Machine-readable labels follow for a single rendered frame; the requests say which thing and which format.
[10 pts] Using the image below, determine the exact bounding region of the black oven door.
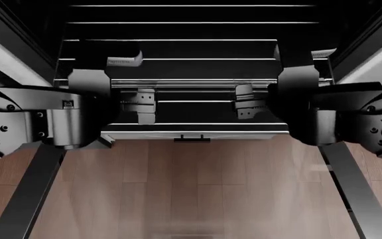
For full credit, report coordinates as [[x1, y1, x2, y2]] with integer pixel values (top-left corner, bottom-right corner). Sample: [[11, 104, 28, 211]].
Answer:
[[99, 121, 290, 150]]

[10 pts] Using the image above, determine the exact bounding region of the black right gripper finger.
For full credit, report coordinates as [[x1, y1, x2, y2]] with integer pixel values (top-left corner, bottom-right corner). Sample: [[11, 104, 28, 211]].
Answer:
[[233, 82, 269, 120], [310, 48, 338, 60]]

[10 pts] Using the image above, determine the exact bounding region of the black robot frame bar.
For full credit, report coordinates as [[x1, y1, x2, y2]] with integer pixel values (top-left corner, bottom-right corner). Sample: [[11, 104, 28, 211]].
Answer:
[[316, 141, 382, 239], [0, 141, 66, 239]]

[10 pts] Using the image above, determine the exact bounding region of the metal wire oven rack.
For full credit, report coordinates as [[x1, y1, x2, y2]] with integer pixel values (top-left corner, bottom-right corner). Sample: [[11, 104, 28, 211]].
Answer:
[[54, 38, 333, 88], [65, 3, 316, 26]]

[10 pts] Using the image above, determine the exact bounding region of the black wire rack tray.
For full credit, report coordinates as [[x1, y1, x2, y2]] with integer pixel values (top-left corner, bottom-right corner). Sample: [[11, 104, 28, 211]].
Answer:
[[0, 0, 382, 150]]

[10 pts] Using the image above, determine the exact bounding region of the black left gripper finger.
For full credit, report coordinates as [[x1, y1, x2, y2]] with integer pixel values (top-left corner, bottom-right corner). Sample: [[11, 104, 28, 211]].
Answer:
[[121, 86, 158, 125], [106, 48, 144, 68]]

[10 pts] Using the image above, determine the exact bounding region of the black oven door handle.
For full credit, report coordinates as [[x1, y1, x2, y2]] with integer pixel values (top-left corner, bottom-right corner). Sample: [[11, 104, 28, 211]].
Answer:
[[173, 133, 211, 145]]

